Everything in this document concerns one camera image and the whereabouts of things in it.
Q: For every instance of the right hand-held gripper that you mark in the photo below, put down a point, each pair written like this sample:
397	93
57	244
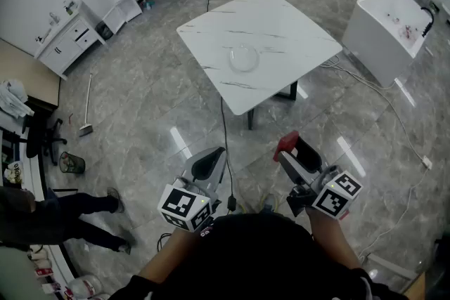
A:
330	198

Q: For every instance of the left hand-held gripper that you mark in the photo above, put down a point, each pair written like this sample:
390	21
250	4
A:
183	203

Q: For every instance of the red block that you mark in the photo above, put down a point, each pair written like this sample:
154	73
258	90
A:
285	144

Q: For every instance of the clear glass plate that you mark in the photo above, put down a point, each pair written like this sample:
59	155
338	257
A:
244	59

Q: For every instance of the person's left forearm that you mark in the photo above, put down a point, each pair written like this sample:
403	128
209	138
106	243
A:
172	253

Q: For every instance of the person's right forearm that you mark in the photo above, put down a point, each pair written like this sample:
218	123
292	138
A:
330	239

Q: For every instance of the person's right shoe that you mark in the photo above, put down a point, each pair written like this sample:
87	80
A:
270	203

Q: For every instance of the person's shoe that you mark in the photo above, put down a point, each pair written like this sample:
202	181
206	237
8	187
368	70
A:
270	203
240	209

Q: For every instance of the person's left shoe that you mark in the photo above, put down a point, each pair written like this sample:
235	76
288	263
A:
240	209

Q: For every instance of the black metal table leg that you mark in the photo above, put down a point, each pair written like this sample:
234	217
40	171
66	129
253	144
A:
250	119
291	92

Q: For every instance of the person's black printed shirt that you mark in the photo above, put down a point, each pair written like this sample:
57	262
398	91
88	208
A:
253	256

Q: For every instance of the white power strip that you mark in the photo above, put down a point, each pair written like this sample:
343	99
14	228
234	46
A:
427	161

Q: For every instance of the black mesh wastebasket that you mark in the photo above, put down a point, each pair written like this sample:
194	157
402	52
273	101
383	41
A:
72	163

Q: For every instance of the small red floor item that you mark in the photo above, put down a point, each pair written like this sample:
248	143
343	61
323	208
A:
70	117

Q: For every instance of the white rectangular basin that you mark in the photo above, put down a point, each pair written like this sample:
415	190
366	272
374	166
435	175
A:
383	28

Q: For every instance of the large white plastic bottle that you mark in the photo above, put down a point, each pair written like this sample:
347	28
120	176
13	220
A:
86	286

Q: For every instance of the black office chair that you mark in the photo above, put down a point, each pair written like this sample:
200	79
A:
38	137

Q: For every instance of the curved white counter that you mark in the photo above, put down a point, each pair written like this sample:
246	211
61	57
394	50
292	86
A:
35	172

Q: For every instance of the small black trash bin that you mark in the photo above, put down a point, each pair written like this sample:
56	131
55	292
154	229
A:
104	31

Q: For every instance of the white drawer cabinet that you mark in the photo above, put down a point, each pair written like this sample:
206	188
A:
67	40

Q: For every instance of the white crumpled bags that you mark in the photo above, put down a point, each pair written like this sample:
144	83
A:
14	98

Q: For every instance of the light wooden desk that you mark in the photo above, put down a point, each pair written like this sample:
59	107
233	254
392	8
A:
24	73

